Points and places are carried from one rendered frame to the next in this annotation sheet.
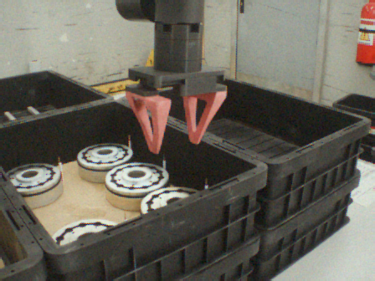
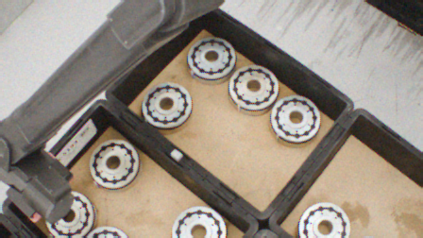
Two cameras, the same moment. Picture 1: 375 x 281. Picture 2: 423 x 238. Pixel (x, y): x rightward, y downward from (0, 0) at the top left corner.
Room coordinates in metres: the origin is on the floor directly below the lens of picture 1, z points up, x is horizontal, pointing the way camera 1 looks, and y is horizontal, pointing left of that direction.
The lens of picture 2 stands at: (0.78, 0.28, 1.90)
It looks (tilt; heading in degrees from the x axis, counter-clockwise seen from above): 69 degrees down; 177
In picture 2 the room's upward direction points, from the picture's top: 8 degrees counter-clockwise
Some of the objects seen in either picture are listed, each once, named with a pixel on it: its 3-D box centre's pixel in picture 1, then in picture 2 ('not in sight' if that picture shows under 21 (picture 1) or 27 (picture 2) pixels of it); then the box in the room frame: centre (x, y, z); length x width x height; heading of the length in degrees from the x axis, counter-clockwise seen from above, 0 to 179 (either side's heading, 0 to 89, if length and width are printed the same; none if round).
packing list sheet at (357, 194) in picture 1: (334, 169); not in sight; (0.89, -0.39, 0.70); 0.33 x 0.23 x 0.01; 41
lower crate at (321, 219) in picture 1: (238, 187); not in sight; (0.70, -0.10, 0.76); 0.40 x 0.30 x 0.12; 39
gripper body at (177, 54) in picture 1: (177, 53); (31, 179); (0.46, 0.01, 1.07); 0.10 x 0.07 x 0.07; 129
